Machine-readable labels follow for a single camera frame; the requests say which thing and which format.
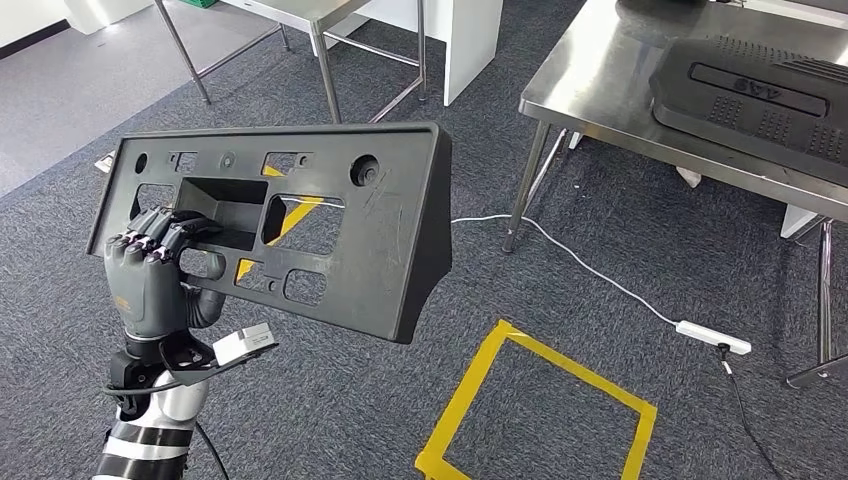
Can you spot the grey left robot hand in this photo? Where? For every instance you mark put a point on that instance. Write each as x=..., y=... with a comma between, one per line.
x=146, y=291

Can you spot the black plastic plate bracket part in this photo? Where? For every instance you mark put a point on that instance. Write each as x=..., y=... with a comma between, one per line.
x=391, y=265

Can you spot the stainless steel workbench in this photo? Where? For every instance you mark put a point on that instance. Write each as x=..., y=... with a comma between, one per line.
x=596, y=73

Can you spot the floor socket plate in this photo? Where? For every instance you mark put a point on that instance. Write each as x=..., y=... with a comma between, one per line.
x=104, y=162

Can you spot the yellow floor tape square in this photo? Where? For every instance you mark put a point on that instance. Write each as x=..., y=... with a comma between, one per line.
x=291, y=218
x=464, y=391

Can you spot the green plastic crate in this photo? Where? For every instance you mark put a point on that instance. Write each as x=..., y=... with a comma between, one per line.
x=199, y=2

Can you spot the white desk side panel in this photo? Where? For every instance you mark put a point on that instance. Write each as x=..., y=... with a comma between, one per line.
x=474, y=46

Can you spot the white power strip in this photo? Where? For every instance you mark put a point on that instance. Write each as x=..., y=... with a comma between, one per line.
x=712, y=338

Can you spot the large black plastic cover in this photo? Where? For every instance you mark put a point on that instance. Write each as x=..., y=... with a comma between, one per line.
x=729, y=126

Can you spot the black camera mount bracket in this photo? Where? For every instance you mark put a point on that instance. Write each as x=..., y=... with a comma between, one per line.
x=189, y=371

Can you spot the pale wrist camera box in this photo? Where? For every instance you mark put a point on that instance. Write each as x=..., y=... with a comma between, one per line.
x=244, y=344

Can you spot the grey metal frame table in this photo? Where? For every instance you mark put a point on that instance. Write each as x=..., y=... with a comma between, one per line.
x=298, y=10

